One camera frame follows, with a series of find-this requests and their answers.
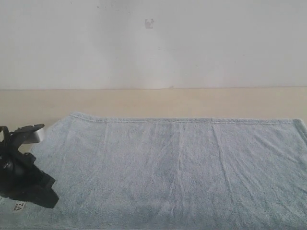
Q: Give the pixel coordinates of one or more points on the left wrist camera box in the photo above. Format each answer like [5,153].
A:
[12,140]

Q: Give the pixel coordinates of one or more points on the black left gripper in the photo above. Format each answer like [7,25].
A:
[20,178]

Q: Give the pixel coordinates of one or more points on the light blue fluffy towel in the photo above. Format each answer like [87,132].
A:
[170,174]

